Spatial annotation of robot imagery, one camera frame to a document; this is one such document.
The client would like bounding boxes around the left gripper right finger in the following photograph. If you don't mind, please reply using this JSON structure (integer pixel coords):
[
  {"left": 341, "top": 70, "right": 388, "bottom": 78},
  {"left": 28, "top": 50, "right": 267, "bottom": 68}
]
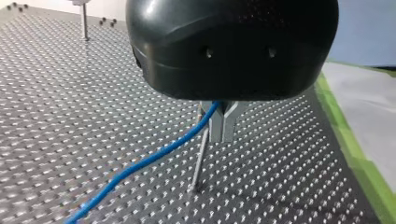
[{"left": 221, "top": 100, "right": 249, "bottom": 144}]

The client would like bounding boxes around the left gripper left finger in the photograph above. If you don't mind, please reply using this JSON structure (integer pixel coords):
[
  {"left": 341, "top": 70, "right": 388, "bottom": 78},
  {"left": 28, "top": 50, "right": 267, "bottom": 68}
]
[{"left": 200, "top": 100, "right": 224, "bottom": 143}]

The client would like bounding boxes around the blue cable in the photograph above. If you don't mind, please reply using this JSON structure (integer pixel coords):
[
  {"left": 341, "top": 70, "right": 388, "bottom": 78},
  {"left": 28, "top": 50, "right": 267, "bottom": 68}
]
[{"left": 64, "top": 100, "right": 222, "bottom": 224}]

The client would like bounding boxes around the metal post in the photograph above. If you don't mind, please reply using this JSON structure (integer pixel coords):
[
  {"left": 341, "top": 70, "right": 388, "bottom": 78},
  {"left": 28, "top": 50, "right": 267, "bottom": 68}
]
[
  {"left": 189, "top": 104, "right": 210, "bottom": 192},
  {"left": 70, "top": 0, "right": 92, "bottom": 42}
]

